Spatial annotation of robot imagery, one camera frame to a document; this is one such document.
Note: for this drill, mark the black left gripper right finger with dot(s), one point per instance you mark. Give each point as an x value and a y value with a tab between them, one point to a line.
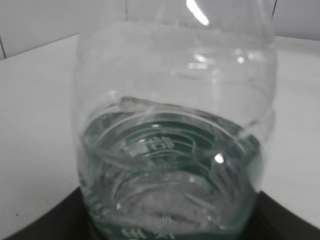
271	221

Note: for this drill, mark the clear cestbon water bottle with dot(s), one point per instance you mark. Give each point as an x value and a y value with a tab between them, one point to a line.
172	111

